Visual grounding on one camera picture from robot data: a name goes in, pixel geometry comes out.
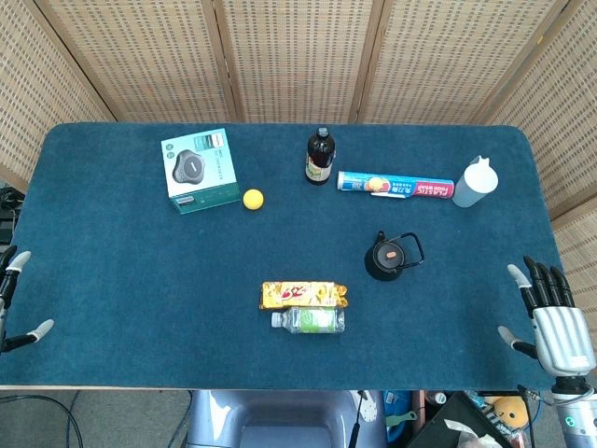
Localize black box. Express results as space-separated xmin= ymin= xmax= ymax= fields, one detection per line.
xmin=405 ymin=391 xmax=519 ymax=448

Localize yellow plush toy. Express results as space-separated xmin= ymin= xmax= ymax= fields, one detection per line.
xmin=493 ymin=395 xmax=530 ymax=427

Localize yellow biscuit pack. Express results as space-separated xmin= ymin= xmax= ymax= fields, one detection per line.
xmin=258 ymin=280 xmax=350 ymax=312

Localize grey robot torso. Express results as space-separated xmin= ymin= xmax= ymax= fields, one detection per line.
xmin=186 ymin=389 xmax=388 ymax=448

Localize white translucent squeeze bottle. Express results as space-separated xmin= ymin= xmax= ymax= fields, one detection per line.
xmin=451 ymin=157 xmax=500 ymax=209

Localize teal white Philips box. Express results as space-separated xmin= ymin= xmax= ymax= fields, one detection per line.
xmin=160 ymin=128 xmax=241 ymax=216

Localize blue plastic food wrap box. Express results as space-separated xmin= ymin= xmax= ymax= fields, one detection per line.
xmin=336 ymin=170 xmax=456 ymax=201

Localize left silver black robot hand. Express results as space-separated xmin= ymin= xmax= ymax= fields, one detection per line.
xmin=0 ymin=245 xmax=55 ymax=355

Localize black kettle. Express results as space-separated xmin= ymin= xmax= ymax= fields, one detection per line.
xmin=364 ymin=231 xmax=426 ymax=283

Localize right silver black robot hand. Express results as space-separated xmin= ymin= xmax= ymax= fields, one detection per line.
xmin=496 ymin=255 xmax=597 ymax=377

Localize black teapot lid orange knob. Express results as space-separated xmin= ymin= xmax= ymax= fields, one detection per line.
xmin=372 ymin=242 xmax=406 ymax=273

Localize clear water bottle green label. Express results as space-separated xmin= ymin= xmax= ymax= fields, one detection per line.
xmin=271 ymin=305 xmax=347 ymax=336

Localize black floor cable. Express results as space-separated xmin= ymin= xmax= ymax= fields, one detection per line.
xmin=0 ymin=391 xmax=88 ymax=448

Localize woven wooden folding screen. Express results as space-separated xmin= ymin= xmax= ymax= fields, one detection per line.
xmin=0 ymin=0 xmax=597 ymax=328

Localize dark brown drink bottle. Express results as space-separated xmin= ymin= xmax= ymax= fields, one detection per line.
xmin=304 ymin=126 xmax=338 ymax=187

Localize blue table cloth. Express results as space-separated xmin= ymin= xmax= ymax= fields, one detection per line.
xmin=0 ymin=122 xmax=580 ymax=391

